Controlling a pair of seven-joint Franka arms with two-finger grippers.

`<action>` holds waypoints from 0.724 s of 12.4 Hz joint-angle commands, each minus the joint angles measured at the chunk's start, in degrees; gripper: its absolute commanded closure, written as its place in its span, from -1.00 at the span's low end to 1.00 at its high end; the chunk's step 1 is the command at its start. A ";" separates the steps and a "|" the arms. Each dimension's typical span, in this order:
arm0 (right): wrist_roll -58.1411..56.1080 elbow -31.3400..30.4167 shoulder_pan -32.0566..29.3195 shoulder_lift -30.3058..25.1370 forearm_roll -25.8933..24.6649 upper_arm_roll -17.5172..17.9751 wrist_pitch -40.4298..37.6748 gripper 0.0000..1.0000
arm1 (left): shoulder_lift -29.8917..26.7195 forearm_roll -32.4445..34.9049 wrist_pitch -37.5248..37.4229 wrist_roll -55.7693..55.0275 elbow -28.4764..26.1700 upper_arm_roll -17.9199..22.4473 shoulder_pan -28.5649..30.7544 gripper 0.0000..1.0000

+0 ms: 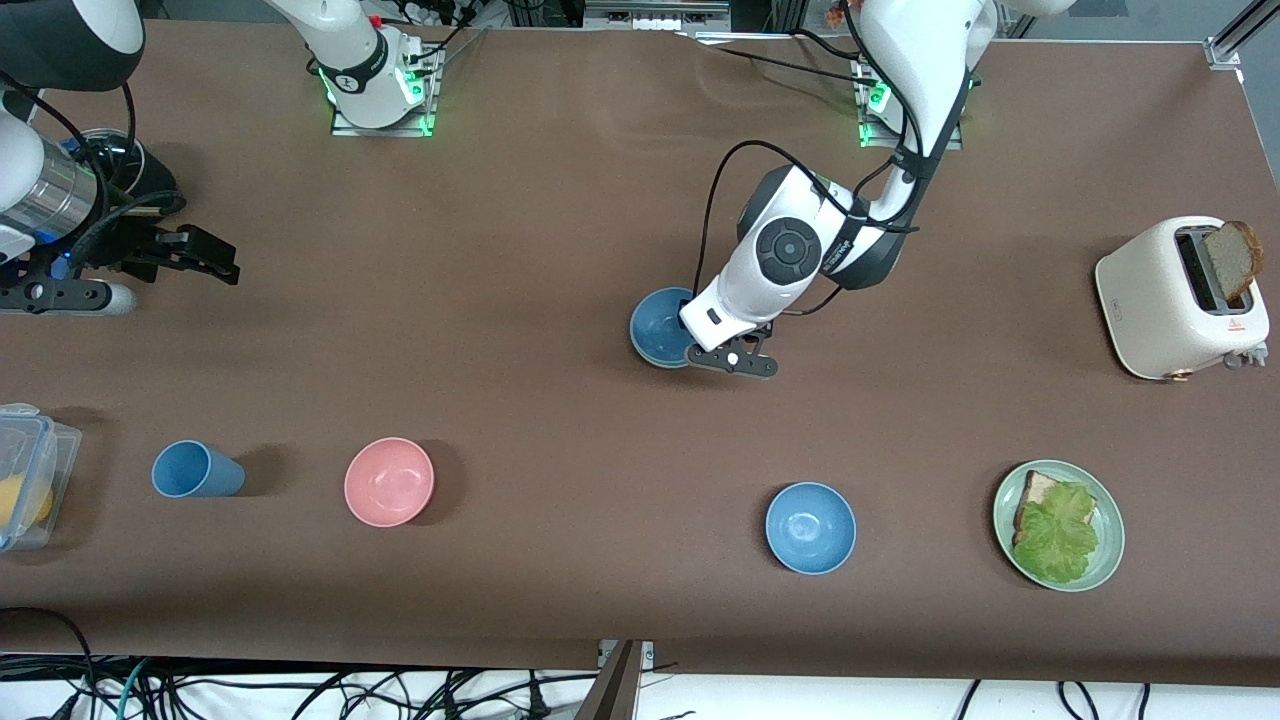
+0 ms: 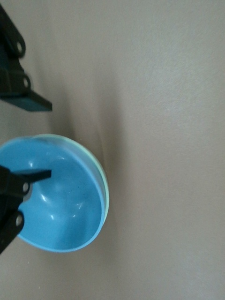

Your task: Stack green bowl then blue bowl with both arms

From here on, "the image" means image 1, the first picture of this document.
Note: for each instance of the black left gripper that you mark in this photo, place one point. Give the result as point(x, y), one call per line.
point(769, 332)

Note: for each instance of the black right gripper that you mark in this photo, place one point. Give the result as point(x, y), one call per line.
point(128, 246)

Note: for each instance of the blue bowl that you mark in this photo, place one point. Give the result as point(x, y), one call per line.
point(660, 322)
point(811, 528)

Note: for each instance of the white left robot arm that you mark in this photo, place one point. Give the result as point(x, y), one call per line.
point(800, 250)

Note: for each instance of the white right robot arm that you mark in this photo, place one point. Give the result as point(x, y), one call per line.
point(352, 62)

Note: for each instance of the pink bowl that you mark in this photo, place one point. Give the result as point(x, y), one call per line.
point(389, 482)

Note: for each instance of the black pot with glass lid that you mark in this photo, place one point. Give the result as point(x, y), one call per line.
point(155, 180)

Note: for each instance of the blue cup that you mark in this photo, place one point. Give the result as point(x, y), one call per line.
point(195, 470)

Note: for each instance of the clear plastic container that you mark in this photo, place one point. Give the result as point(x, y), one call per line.
point(55, 450)

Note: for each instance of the brown table cover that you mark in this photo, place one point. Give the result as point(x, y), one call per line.
point(500, 220)

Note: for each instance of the yellow food item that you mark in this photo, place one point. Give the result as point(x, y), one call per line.
point(22, 502)

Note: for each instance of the bread slice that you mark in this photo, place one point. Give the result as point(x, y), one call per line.
point(1036, 492)

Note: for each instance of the green lettuce leaf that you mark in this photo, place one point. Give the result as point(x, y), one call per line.
point(1060, 535)

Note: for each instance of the aluminium profile bar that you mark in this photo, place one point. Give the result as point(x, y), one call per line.
point(615, 685)

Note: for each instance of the cream white toaster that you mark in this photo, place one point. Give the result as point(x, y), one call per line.
point(1150, 300)

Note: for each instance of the pale green plate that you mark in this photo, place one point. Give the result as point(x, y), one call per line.
point(1108, 545)

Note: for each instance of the brown toast slice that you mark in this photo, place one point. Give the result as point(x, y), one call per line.
point(1232, 258)

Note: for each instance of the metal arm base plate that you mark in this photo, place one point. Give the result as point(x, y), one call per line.
point(345, 125)
point(878, 140)

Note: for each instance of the grey metal rack frame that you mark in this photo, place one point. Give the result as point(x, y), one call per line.
point(655, 15)

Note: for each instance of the aluminium frame corner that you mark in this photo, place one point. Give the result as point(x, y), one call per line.
point(1235, 40)

